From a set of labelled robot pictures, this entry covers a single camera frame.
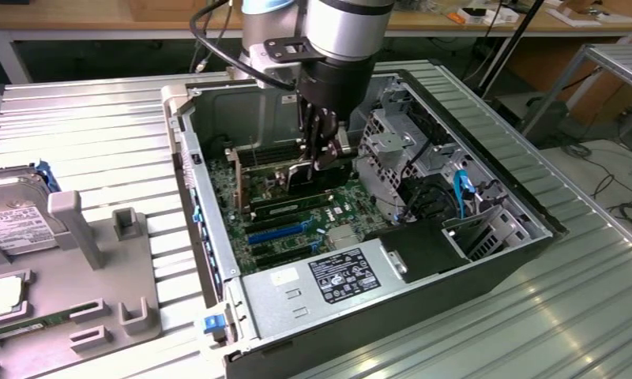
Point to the silver hard disk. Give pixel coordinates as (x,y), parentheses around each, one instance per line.
(10,213)

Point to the black bag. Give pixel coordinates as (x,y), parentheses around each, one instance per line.
(537,114)

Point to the grey parts rack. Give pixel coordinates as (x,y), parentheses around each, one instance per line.
(57,284)

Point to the blue expansion slot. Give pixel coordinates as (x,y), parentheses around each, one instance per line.
(273,235)

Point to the green Dell motherboard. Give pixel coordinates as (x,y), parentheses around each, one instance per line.
(341,213)

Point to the small black device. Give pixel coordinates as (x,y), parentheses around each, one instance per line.
(476,12)

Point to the black stand pole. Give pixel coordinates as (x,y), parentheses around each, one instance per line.
(511,43)

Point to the black expansion slot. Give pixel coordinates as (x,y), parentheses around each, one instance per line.
(268,227)

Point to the silver power supply unit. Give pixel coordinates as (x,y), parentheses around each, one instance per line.
(273,300)

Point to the blue case latch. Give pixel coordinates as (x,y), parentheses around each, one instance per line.
(213,323)

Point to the silver perforated drive cage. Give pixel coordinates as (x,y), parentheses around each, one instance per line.
(389,142)

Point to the black slot with blue latch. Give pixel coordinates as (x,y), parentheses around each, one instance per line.
(281,260)

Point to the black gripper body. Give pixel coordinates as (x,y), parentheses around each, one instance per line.
(337,83)

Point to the Nvidia Quadro graphics card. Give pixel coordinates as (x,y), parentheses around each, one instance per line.
(326,181)

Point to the black RAM slot bank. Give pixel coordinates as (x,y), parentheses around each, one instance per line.
(262,154)
(260,215)

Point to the wooden desk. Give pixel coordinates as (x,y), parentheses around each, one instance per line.
(426,23)

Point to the open black PC case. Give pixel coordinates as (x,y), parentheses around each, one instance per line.
(426,316)

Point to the black plastic shroud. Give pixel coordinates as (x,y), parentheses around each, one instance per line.
(416,248)

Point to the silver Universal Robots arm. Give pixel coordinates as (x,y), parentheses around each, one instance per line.
(346,23)

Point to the orange box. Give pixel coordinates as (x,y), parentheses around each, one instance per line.
(459,17)

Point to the white paper stack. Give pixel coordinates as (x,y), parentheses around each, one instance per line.
(573,16)

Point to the metal frame table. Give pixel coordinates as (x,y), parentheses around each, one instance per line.
(627,67)

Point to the silver disk bay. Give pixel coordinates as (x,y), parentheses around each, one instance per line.
(489,233)

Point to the wrist camera with black bracket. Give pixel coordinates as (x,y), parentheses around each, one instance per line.
(278,73)

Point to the thin metal locking lever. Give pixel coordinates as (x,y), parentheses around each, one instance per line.
(253,152)

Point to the green RAM stick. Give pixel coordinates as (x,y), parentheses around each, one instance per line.
(294,206)
(21,327)

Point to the small white box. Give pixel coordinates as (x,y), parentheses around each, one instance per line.
(505,15)

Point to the silver chipset heatsink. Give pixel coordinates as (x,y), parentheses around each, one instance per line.
(341,235)

